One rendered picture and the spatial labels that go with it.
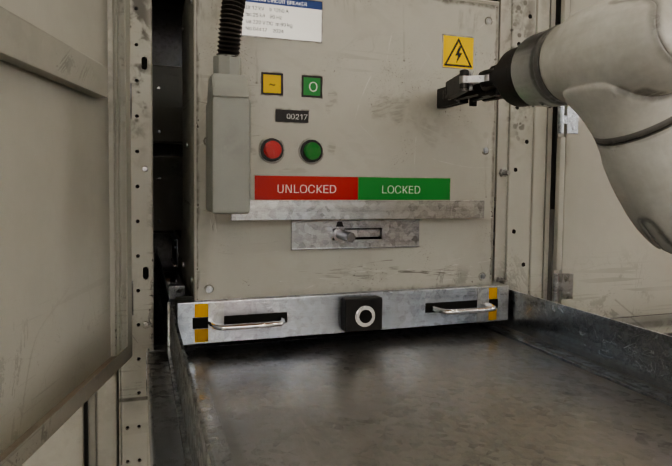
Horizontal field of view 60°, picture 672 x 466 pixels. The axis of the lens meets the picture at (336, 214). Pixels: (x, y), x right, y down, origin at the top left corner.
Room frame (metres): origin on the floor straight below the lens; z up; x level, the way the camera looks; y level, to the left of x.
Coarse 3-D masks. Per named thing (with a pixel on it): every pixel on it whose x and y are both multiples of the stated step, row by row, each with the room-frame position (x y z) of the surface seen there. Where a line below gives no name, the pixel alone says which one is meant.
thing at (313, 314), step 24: (432, 288) 0.93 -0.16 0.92; (456, 288) 0.94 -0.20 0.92; (504, 288) 0.97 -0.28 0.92; (192, 312) 0.80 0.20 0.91; (240, 312) 0.82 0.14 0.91; (264, 312) 0.83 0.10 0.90; (288, 312) 0.84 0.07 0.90; (312, 312) 0.86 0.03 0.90; (336, 312) 0.87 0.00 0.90; (384, 312) 0.89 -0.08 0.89; (408, 312) 0.91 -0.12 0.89; (432, 312) 0.92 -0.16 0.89; (504, 312) 0.97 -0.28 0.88; (192, 336) 0.80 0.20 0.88; (240, 336) 0.82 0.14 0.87; (264, 336) 0.83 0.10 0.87; (288, 336) 0.85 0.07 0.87
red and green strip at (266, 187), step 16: (256, 176) 0.84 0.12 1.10; (272, 176) 0.85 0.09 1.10; (288, 176) 0.86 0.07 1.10; (304, 176) 0.86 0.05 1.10; (320, 176) 0.87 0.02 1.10; (256, 192) 0.84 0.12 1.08; (272, 192) 0.85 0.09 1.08; (288, 192) 0.86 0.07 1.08; (304, 192) 0.86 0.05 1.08; (320, 192) 0.87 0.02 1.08; (336, 192) 0.88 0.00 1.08; (352, 192) 0.89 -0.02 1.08; (368, 192) 0.90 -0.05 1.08; (384, 192) 0.91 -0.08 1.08; (400, 192) 0.91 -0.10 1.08; (416, 192) 0.92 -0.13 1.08; (432, 192) 0.93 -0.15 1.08; (448, 192) 0.94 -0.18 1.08
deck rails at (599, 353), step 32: (512, 320) 0.97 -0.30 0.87; (544, 320) 0.89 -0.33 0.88; (576, 320) 0.83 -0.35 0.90; (608, 320) 0.77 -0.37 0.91; (192, 352) 0.81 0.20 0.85; (544, 352) 0.84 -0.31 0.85; (576, 352) 0.82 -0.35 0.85; (608, 352) 0.77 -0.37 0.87; (640, 352) 0.72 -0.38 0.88; (192, 384) 0.50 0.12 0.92; (640, 384) 0.70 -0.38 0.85; (192, 416) 0.48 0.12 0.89; (192, 448) 0.48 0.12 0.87; (224, 448) 0.52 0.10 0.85
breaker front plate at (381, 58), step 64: (320, 0) 0.87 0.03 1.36; (384, 0) 0.91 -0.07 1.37; (448, 0) 0.94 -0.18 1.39; (256, 64) 0.84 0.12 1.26; (320, 64) 0.87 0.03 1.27; (384, 64) 0.91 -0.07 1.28; (256, 128) 0.84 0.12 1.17; (320, 128) 0.87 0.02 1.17; (384, 128) 0.91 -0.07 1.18; (448, 128) 0.94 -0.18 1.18; (256, 256) 0.84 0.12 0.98; (320, 256) 0.87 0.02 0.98; (384, 256) 0.91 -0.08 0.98; (448, 256) 0.94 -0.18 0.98
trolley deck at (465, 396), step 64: (256, 384) 0.70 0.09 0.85; (320, 384) 0.70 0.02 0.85; (384, 384) 0.70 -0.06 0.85; (448, 384) 0.70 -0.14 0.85; (512, 384) 0.71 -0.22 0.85; (576, 384) 0.71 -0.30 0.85; (256, 448) 0.53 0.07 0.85; (320, 448) 0.53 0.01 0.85; (384, 448) 0.53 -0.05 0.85; (448, 448) 0.53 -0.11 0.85; (512, 448) 0.53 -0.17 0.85; (576, 448) 0.53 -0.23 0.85; (640, 448) 0.53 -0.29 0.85
